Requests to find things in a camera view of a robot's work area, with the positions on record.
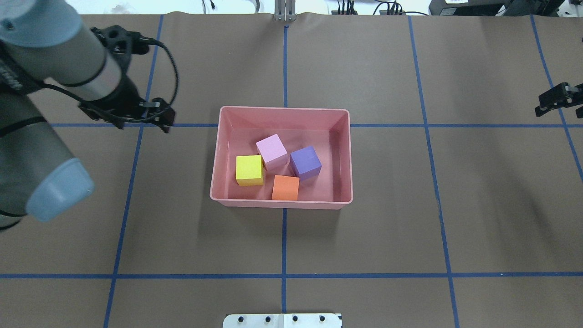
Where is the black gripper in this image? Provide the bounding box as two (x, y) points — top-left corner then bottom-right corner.
(78, 26), (176, 133)

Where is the yellow foam block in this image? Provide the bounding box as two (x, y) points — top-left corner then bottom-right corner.
(235, 155), (264, 186)

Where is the light pink foam block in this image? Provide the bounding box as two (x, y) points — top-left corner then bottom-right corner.
(256, 133), (289, 171)

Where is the orange foam block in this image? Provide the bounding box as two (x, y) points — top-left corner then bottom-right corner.
(271, 175), (300, 201)

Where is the purple foam block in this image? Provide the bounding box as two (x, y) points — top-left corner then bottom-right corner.
(290, 146), (322, 182)

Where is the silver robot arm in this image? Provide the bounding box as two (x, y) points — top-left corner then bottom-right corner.
(0, 0), (179, 231)

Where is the pink plastic bin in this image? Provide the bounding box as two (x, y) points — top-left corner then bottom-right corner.
(210, 106), (353, 210)

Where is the aluminium frame post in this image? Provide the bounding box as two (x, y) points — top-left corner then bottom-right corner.
(273, 0), (297, 22)

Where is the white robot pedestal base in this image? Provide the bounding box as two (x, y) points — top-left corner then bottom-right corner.
(222, 313), (343, 328)

